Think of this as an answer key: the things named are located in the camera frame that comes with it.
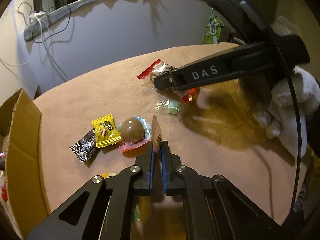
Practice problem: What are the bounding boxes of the grey windowsill cloth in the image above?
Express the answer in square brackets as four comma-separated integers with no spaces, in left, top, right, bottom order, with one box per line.
[23,0,208,42]

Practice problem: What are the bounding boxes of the pink candy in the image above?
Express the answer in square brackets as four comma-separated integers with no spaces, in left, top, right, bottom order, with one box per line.
[151,115,162,153]

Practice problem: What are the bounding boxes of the dark cake clear red wrapper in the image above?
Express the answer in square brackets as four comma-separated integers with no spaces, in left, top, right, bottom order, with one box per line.
[137,59,197,103]

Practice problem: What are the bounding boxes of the green snack bag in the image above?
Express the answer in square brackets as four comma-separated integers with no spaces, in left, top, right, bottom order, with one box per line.
[203,15,225,44]

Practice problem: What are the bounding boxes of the green candy clear wrapper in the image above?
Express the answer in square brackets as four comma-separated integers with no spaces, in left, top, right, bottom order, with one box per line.
[155,98,185,120]

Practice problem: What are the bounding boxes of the brown cardboard box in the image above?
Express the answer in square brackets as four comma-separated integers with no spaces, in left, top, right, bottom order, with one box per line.
[1,89,48,239]

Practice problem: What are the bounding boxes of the white gloved right hand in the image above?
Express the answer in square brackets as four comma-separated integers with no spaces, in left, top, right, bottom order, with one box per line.
[253,66,319,157]

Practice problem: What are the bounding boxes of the white power strip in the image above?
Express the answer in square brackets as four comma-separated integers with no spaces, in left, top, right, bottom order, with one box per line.
[28,11,47,25]

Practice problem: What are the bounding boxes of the black white patterned candy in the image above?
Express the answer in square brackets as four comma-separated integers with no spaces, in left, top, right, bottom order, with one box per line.
[69,129,97,163]

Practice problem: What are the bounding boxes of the brown chocolate egg pack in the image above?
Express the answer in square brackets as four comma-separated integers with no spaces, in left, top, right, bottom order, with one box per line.
[117,116,152,153]

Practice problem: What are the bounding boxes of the yellow candy packet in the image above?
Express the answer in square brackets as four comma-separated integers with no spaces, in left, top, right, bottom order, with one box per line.
[92,114,122,148]

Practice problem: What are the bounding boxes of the black cable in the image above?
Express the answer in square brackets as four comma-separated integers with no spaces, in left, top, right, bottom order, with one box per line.
[17,0,75,81]

